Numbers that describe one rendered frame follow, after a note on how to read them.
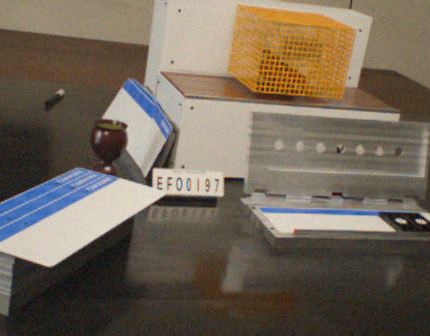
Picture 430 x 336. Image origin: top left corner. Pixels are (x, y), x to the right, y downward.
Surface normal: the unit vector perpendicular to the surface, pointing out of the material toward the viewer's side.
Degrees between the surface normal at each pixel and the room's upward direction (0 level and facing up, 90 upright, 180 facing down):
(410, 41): 90
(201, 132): 90
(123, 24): 90
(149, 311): 0
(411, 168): 76
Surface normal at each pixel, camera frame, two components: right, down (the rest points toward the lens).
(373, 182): 0.34, 0.11
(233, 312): 0.16, -0.94
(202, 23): 0.31, 0.35
